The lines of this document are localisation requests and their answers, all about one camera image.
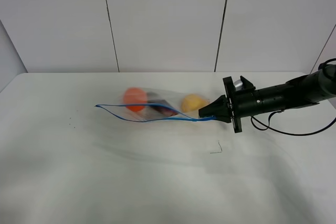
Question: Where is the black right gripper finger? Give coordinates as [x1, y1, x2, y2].
[198, 95, 229, 117]
[213, 112, 232, 123]

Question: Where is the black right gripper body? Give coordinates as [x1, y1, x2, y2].
[223, 76, 256, 133]

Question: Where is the clear zip file bag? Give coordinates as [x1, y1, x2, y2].
[95, 87, 215, 122]

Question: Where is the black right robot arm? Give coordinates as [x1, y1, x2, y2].
[198, 60, 335, 133]

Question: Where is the yellow pear fruit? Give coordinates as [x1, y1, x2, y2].
[181, 94, 209, 113]

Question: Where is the purple eggplant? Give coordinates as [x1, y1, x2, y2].
[146, 92, 177, 118]

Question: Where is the orange fruit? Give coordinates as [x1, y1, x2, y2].
[122, 87, 148, 112]

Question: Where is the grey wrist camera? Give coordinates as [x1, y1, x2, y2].
[234, 79, 244, 91]

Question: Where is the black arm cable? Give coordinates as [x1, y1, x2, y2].
[249, 60, 336, 136]

